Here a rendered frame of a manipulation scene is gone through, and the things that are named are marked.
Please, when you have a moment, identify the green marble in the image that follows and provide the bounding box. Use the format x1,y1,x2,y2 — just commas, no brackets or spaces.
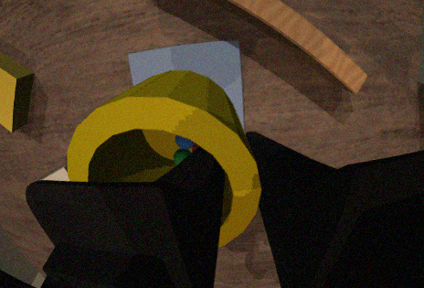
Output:
173,148,191,165

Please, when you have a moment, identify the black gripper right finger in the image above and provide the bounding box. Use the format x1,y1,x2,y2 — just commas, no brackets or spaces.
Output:
246,132,424,288

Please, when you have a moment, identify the blue marble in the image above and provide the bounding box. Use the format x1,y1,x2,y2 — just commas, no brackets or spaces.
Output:
175,135,196,150

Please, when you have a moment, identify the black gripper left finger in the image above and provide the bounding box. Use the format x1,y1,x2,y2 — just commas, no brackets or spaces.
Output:
26,146,224,288

